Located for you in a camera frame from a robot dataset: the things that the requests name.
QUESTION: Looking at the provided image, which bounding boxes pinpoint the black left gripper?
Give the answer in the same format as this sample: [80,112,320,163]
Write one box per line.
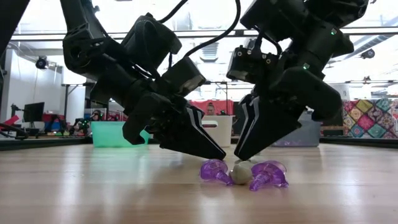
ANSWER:
[90,65,226,161]

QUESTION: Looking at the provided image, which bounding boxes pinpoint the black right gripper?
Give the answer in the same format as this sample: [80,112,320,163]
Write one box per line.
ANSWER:
[234,67,343,162]

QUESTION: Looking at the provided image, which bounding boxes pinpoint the person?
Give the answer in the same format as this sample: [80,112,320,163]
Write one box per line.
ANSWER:
[205,101,218,116]

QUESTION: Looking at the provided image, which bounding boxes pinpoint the white plastic bin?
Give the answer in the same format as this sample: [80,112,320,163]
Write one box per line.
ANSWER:
[201,115,233,148]

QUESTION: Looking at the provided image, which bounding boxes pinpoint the orange red fabric panel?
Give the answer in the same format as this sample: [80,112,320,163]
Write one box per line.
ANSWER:
[189,99,234,116]

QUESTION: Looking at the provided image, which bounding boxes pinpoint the purple translucent plastic toy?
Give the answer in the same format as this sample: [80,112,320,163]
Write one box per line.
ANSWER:
[200,158,234,187]
[248,160,289,192]

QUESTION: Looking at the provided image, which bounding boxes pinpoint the grey plastic bin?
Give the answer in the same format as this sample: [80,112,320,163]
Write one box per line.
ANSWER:
[272,111,323,148]

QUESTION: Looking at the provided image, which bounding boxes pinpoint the teal plastic bin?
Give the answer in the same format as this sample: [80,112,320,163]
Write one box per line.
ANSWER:
[91,121,153,148]

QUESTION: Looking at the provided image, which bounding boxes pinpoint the colourful patchwork quilt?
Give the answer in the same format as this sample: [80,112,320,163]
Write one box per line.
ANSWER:
[341,98,398,139]

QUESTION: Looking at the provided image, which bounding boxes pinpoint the blue plastic crate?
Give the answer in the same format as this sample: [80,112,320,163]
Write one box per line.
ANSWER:
[44,122,65,134]

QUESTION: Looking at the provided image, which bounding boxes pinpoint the red plastic crate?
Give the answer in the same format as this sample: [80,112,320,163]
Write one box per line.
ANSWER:
[42,113,65,124]

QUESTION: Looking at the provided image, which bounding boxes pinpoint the black computer monitor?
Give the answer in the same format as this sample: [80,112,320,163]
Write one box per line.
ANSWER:
[23,101,45,123]

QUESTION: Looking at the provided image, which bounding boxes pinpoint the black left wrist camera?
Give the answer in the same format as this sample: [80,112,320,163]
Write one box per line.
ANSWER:
[161,57,207,97]

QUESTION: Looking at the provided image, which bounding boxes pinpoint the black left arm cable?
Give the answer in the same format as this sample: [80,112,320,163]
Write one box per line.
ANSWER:
[157,0,243,68]

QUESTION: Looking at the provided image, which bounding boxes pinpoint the black hanging camera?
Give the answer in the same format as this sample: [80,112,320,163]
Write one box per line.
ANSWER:
[360,48,376,60]
[35,56,49,70]

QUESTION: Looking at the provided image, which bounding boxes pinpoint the black table frame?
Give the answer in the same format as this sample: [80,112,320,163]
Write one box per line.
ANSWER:
[0,136,398,152]

